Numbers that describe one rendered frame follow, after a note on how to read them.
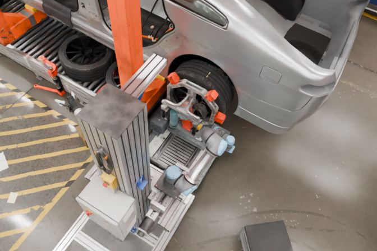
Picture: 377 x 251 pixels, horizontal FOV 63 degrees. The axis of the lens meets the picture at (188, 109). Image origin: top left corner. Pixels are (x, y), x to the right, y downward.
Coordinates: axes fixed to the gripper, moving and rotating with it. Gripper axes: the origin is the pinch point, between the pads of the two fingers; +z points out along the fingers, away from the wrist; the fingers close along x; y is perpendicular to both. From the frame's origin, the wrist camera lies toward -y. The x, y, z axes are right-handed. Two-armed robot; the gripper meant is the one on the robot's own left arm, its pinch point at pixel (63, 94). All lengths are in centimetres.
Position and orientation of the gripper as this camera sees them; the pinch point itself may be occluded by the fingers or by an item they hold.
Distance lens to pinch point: 271.9
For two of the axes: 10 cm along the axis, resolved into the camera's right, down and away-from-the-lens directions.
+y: -1.5, 6.3, 7.6
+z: -7.1, -6.1, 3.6
